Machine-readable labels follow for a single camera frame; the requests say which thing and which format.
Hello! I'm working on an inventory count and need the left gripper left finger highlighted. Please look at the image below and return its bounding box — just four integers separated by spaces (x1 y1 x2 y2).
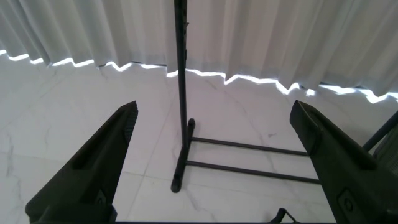
25 101 139 223

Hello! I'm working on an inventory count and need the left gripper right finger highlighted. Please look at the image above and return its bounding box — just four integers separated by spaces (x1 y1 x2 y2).
289 100 398 224

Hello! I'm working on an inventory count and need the black clothes rack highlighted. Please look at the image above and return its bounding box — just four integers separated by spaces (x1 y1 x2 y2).
170 0 398 193

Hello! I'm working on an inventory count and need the white curtain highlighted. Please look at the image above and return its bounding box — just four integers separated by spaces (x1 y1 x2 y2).
0 0 398 97

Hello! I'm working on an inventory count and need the black cable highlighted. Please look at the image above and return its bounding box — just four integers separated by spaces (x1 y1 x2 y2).
269 207 300 224

